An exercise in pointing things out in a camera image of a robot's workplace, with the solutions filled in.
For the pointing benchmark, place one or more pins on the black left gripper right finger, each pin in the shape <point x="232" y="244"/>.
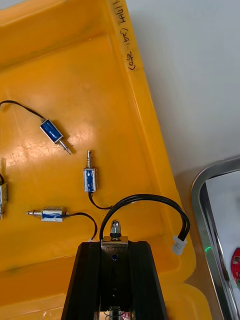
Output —
<point x="145" y="282"/>

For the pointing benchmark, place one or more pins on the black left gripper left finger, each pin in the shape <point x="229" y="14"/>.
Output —
<point x="85" y="282"/>

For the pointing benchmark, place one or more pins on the small metal solenoid blue label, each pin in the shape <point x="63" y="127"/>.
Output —
<point x="115" y="246"/>
<point x="3" y="197"/>
<point x="52" y="215"/>
<point x="51" y="132"/>
<point x="90" y="180"/>

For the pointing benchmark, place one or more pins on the round red circuit board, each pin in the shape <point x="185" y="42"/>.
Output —
<point x="236" y="265"/>

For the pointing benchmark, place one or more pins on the steel tray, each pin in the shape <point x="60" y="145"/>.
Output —
<point x="202" y="225"/>

